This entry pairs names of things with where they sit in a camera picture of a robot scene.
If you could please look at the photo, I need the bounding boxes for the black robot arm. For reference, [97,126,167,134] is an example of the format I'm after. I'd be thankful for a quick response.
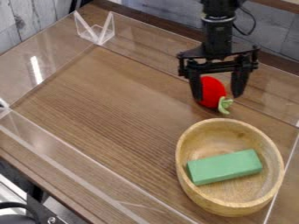
[176,0,259,101]

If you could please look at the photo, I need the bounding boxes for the black cable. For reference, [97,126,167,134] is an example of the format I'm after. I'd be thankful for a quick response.
[232,4,258,37]

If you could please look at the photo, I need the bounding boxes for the light wooden bowl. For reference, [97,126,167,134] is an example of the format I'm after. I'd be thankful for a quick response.
[175,118,284,217]

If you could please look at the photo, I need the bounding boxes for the red knitted strawberry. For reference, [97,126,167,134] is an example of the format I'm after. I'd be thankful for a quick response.
[199,76,234,115]

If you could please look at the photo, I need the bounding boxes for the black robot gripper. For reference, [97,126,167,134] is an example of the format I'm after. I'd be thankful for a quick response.
[176,44,259,102]

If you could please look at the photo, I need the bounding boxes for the black metal stand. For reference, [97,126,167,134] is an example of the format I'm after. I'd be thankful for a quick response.
[0,160,69,224]

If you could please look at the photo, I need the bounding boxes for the green rectangular block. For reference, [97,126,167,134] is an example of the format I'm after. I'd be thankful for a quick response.
[185,149,263,186]

